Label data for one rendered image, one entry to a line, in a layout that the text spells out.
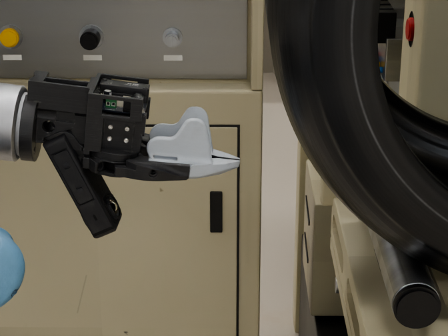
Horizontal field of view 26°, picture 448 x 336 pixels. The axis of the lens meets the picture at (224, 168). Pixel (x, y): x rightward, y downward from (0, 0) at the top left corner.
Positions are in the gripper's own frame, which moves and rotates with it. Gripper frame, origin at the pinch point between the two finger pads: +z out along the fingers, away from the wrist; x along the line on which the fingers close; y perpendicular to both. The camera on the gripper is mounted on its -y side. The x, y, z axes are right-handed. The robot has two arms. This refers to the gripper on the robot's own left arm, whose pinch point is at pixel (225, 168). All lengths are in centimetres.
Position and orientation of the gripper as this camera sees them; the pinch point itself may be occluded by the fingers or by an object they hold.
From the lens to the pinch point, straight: 96.5
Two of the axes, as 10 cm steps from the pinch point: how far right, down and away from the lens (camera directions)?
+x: 0.1, -3.7, 9.3
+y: 1.2, -9.2, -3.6
